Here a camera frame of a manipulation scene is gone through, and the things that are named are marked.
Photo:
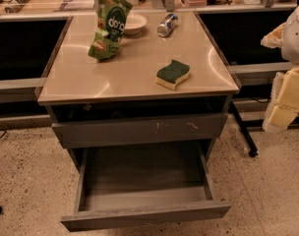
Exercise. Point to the closed top drawer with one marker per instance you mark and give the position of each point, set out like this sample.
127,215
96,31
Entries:
143,130

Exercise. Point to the green and yellow sponge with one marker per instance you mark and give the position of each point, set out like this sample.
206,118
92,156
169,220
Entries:
173,74

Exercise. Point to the green snack bag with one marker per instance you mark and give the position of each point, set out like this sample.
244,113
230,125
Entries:
111,22

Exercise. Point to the black table leg stand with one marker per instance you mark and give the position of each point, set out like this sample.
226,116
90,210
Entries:
245,125

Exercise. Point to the black coiled tool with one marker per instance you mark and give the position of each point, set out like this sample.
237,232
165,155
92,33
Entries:
15,6

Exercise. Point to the open middle drawer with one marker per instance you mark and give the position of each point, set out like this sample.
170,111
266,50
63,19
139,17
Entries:
139,185

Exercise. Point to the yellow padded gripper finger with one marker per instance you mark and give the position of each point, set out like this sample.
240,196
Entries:
284,101
274,39

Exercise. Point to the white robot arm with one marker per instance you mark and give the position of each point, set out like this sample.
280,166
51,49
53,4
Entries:
290,46

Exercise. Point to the silver soda can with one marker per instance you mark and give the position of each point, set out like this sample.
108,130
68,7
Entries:
167,25

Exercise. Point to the grey drawer cabinet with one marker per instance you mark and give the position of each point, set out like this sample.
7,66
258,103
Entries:
80,88

